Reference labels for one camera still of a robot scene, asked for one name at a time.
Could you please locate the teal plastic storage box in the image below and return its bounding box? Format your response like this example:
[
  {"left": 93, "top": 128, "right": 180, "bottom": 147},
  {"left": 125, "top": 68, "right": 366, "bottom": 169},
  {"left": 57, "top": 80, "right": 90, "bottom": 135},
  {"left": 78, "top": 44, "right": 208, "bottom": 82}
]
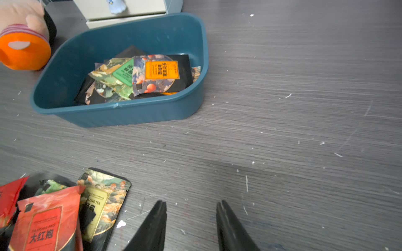
[{"left": 29, "top": 12, "right": 209, "bottom": 129}]

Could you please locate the white blue drawer cabinet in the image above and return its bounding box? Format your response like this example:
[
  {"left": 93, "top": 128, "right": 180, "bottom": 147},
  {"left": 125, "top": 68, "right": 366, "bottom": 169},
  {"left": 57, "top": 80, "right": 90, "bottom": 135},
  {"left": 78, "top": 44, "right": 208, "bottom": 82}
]
[{"left": 74, "top": 0, "right": 183, "bottom": 29}]

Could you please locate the yellow oolong tea bag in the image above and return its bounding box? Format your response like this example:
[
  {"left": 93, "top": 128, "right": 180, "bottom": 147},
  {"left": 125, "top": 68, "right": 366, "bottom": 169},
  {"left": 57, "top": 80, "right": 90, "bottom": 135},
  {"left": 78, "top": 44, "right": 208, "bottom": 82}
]
[{"left": 77, "top": 168, "right": 131, "bottom": 251}]

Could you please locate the lower red tea bag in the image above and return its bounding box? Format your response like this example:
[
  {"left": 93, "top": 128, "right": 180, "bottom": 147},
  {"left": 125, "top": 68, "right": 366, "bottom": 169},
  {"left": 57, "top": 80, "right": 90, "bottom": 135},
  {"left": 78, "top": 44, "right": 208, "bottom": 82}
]
[{"left": 7, "top": 186, "right": 85, "bottom": 251}]

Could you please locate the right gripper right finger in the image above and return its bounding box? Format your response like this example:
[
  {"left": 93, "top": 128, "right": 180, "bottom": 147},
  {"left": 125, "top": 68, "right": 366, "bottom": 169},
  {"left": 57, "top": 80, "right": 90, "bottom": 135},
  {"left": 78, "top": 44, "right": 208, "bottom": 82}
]
[{"left": 216, "top": 200, "right": 260, "bottom": 251}]

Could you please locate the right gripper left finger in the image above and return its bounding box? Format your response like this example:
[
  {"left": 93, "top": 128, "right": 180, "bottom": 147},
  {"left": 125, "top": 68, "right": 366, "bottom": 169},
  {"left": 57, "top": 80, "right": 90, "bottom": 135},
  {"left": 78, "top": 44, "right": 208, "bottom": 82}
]
[{"left": 124, "top": 200, "right": 167, "bottom": 251}]

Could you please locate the black tea bag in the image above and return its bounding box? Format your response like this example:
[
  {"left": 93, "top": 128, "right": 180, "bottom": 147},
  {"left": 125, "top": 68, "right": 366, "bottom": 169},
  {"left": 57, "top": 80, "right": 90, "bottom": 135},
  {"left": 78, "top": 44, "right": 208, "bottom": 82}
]
[{"left": 74, "top": 45, "right": 148, "bottom": 106}]

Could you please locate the red tea bag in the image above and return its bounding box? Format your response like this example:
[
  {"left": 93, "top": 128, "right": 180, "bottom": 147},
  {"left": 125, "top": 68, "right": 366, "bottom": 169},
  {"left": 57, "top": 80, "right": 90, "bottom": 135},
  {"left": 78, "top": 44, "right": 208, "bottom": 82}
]
[
  {"left": 7, "top": 186, "right": 85, "bottom": 251},
  {"left": 1, "top": 176, "right": 29, "bottom": 231}
]

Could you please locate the upper red tea bag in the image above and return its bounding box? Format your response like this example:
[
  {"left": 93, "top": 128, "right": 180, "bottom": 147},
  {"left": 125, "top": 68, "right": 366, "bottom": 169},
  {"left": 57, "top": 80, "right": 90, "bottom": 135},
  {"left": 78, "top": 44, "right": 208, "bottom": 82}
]
[{"left": 1, "top": 176, "right": 29, "bottom": 231}]

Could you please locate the pink plush doll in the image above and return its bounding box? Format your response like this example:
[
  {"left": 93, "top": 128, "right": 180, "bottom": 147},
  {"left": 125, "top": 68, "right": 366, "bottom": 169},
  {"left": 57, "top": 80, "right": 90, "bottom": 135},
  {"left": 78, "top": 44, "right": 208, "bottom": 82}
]
[{"left": 1, "top": 1, "right": 57, "bottom": 71}]

